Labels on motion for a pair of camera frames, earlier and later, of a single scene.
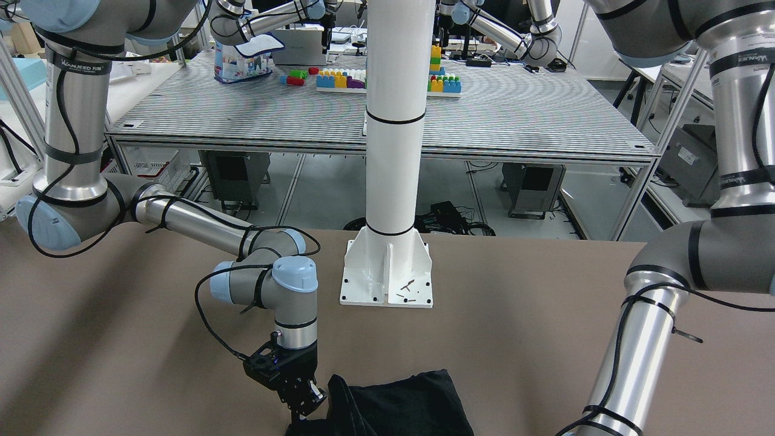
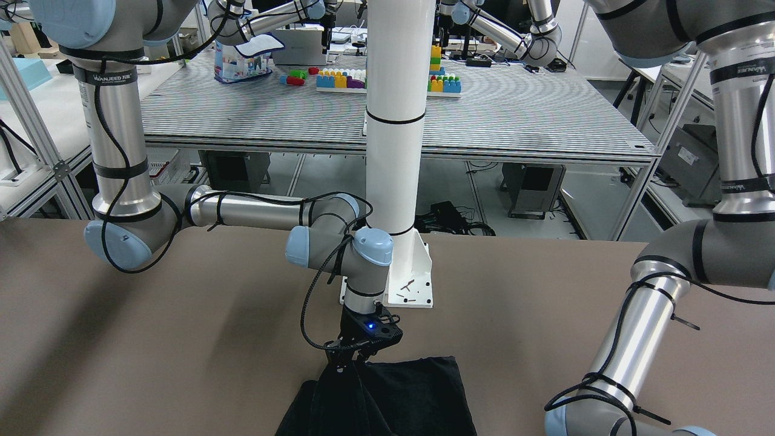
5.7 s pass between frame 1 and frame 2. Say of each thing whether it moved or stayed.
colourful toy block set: stayed
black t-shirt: moved
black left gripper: moved
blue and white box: stayed
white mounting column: stayed
